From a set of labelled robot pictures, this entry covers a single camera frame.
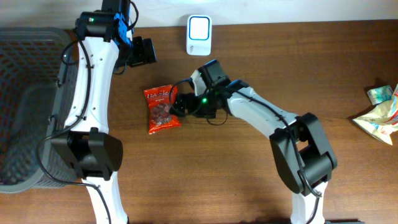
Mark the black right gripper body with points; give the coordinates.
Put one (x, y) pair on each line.
(209, 107)

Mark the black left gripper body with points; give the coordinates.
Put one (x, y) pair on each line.
(141, 53)

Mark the red snack package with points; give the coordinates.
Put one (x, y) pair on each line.
(159, 101)

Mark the green tissue pack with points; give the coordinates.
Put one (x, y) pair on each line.
(380, 94)

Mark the beige snack bag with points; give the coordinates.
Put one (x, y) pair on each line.
(381, 121)

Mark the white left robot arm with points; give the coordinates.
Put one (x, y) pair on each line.
(105, 44)

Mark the white barcode scanner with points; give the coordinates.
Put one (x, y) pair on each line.
(199, 35)

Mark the grey plastic mesh basket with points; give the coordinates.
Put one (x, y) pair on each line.
(36, 96)

